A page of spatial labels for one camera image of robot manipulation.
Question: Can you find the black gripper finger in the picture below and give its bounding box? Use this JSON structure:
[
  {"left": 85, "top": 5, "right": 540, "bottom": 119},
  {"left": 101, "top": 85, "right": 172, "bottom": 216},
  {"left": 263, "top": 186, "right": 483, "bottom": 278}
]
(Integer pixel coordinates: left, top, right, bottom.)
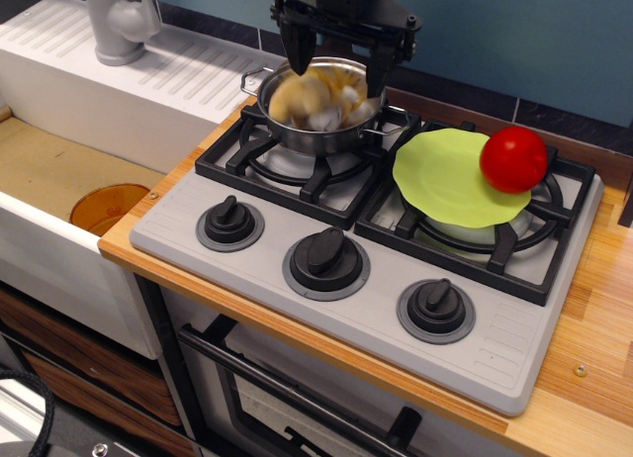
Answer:
[
  {"left": 280, "top": 16, "right": 317, "bottom": 75},
  {"left": 366, "top": 38, "right": 404, "bottom": 98}
]

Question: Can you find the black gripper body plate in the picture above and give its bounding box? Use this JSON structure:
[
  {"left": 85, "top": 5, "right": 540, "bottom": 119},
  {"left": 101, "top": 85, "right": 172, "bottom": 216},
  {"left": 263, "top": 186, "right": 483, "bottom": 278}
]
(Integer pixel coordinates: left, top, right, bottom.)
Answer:
[{"left": 271, "top": 0, "right": 421, "bottom": 60}]

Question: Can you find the yellow stuffed lion toy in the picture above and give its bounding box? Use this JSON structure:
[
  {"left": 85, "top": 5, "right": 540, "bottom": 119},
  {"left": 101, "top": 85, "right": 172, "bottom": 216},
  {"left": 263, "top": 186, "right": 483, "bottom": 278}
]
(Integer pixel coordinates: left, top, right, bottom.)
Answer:
[{"left": 268, "top": 65, "right": 381, "bottom": 132}]

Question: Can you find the red plastic apple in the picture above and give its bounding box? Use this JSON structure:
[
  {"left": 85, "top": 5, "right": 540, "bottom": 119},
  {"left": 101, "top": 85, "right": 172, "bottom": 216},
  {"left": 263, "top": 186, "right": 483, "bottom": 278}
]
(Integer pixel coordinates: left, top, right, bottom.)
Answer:
[{"left": 480, "top": 126, "right": 548, "bottom": 194}]

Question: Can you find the stainless steel pot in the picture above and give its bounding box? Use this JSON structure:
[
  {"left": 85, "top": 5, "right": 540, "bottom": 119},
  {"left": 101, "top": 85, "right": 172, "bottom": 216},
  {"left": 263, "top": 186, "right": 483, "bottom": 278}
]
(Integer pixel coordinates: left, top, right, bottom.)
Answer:
[{"left": 240, "top": 56, "right": 412, "bottom": 157}]

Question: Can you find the light green plate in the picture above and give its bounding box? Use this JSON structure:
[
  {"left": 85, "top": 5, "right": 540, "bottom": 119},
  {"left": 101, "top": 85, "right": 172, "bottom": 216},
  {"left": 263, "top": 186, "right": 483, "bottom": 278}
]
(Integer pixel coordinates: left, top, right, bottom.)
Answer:
[{"left": 393, "top": 128, "right": 531, "bottom": 229}]

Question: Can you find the black left stove knob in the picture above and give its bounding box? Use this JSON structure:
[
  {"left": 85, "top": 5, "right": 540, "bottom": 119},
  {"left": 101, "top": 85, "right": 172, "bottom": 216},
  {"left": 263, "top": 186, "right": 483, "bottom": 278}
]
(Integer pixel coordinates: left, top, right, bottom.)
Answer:
[{"left": 195, "top": 195, "right": 265, "bottom": 253}]

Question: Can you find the black stove knob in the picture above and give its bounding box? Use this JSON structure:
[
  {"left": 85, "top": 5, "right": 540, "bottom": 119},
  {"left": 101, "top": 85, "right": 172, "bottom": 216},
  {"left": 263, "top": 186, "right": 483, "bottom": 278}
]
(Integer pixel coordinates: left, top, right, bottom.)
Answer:
[
  {"left": 282, "top": 227, "right": 371, "bottom": 302},
  {"left": 195, "top": 195, "right": 265, "bottom": 253},
  {"left": 397, "top": 278, "right": 476, "bottom": 345}
]

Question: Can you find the black middle stove knob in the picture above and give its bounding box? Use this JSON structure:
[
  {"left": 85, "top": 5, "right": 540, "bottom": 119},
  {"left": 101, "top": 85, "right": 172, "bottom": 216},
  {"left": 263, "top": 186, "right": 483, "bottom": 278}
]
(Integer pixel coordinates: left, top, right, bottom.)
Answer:
[{"left": 282, "top": 227, "right": 371, "bottom": 302}]

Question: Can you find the grey toy stove top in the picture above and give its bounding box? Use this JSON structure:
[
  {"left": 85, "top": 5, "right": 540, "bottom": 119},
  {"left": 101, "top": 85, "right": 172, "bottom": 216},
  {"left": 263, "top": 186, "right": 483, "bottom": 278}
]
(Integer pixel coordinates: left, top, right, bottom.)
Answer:
[{"left": 129, "top": 105, "right": 605, "bottom": 418}]

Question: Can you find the black right stove knob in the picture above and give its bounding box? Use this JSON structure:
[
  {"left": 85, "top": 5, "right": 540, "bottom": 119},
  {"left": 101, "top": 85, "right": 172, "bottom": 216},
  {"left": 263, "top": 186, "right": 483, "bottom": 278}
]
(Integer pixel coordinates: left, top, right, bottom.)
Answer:
[{"left": 397, "top": 278, "right": 476, "bottom": 345}]

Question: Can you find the black left burner grate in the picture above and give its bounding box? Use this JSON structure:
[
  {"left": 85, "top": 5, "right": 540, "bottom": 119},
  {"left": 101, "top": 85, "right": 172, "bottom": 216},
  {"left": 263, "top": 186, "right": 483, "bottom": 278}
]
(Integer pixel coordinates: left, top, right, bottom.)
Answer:
[{"left": 195, "top": 105, "right": 421, "bottom": 229}]

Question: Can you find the black burner grate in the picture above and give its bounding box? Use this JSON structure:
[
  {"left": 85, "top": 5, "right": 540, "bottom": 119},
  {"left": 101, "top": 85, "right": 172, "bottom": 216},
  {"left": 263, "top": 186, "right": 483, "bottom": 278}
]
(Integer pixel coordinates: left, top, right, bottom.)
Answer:
[
  {"left": 195, "top": 105, "right": 421, "bottom": 229},
  {"left": 355, "top": 121, "right": 600, "bottom": 306}
]

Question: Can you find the grey toy faucet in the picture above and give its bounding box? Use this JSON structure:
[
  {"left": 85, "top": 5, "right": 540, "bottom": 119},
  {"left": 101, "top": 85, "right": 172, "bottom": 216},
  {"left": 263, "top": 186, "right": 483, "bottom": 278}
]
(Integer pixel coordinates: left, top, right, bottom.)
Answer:
[{"left": 86, "top": 0, "right": 161, "bottom": 66}]

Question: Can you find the black right burner grate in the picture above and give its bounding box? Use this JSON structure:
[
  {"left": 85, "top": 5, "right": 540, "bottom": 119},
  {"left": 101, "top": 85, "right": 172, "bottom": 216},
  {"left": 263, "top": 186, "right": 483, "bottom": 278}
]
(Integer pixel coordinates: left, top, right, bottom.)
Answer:
[{"left": 355, "top": 121, "right": 600, "bottom": 306}]

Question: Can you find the white toy sink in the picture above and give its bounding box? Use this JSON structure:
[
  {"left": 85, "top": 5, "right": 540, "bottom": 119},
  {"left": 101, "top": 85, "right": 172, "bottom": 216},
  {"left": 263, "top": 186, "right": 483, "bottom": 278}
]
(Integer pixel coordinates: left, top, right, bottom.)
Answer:
[{"left": 1, "top": 0, "right": 281, "bottom": 359}]

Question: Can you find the orange sink drain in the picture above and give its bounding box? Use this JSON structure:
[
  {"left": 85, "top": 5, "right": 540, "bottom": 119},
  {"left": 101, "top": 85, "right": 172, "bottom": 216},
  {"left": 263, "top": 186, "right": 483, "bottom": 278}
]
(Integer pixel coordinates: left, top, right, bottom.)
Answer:
[{"left": 69, "top": 183, "right": 149, "bottom": 236}]

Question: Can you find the oven door window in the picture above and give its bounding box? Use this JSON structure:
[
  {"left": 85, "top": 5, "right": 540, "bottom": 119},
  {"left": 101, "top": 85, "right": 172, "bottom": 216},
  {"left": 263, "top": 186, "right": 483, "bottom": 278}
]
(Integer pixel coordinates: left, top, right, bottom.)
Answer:
[{"left": 230, "top": 374, "right": 396, "bottom": 456}]

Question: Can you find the brown wooden drawer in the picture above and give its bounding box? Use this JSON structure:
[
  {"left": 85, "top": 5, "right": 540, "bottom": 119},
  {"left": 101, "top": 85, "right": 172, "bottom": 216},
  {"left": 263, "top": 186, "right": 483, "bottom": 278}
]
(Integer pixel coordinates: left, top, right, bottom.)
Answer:
[{"left": 1, "top": 283, "right": 196, "bottom": 456}]

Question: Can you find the black oven door handle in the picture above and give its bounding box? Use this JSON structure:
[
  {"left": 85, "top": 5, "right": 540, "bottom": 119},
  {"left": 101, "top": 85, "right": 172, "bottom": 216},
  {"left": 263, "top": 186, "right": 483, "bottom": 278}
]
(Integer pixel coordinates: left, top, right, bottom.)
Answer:
[{"left": 178, "top": 324, "right": 421, "bottom": 456}]

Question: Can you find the black cable lower left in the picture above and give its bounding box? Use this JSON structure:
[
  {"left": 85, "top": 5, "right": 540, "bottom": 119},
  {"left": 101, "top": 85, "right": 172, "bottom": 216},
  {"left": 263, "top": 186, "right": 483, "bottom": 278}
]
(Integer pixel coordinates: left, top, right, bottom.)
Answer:
[{"left": 0, "top": 368, "right": 56, "bottom": 457}]

